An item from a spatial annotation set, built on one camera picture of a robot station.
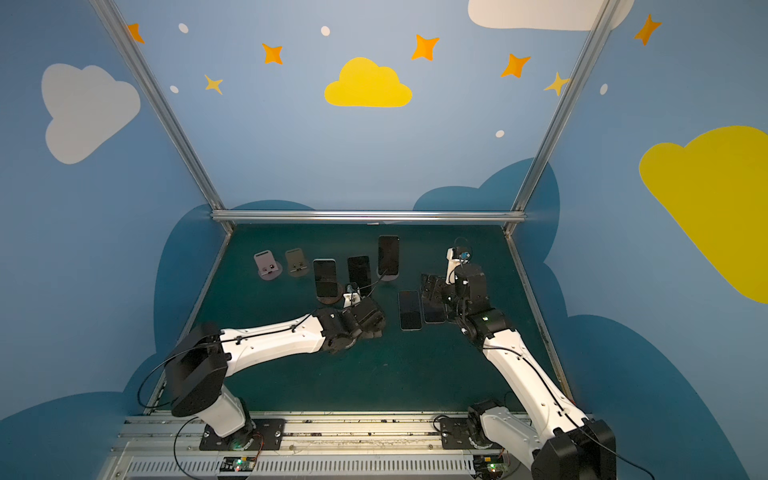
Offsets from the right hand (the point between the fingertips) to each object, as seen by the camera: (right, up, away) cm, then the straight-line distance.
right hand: (438, 273), depth 80 cm
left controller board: (-50, -45, -10) cm, 68 cm away
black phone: (-6, -15, +18) cm, 24 cm away
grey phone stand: (-46, +1, +24) cm, 52 cm away
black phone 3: (-14, +5, +16) cm, 22 cm away
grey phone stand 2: (-56, 0, +23) cm, 60 cm away
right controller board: (+11, -46, -9) cm, 48 cm away
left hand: (-19, -15, +5) cm, 25 cm away
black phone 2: (-34, -1, +13) cm, 36 cm away
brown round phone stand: (-33, -10, +19) cm, 40 cm away
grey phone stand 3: (-14, -3, +25) cm, 29 cm away
